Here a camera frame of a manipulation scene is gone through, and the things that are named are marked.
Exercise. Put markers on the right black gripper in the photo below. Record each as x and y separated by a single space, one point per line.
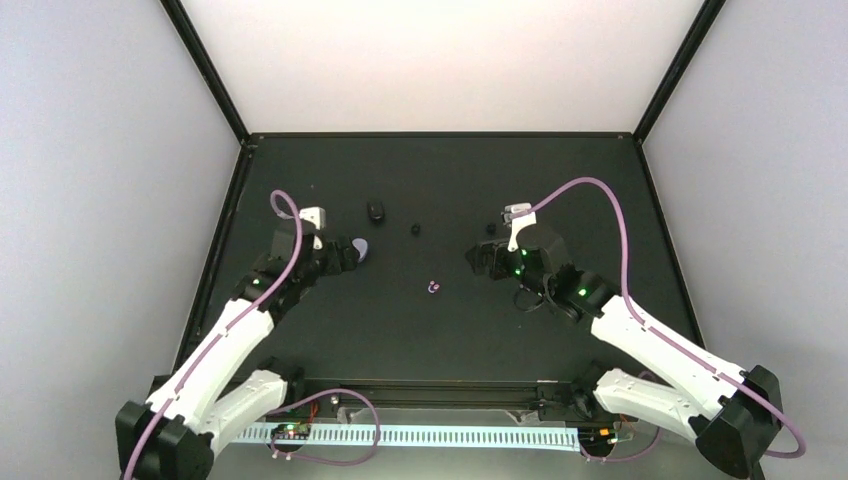
478 258

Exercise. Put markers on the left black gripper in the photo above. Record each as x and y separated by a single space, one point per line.
332 264

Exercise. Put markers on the lavender earbud charging case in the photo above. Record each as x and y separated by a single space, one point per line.
361 245

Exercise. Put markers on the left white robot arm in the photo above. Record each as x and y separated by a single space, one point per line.
182 427

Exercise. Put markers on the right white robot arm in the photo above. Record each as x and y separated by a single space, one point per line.
727 412

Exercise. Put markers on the black charging case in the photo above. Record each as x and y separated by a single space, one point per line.
375 211

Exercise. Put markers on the left circuit board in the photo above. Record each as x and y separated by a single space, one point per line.
291 432

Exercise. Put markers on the circuit board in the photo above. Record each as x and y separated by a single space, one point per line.
600 436
291 432

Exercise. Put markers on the right circuit board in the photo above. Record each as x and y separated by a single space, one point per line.
600 436

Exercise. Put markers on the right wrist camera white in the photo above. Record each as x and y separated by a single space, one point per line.
517 217

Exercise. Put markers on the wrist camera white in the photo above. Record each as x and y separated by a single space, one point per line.
315 219
517 217

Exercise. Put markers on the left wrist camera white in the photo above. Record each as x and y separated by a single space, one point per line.
315 219

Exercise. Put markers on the black aluminium front rail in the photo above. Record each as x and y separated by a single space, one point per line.
446 394

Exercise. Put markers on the white slotted cable duct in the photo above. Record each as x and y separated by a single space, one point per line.
443 436

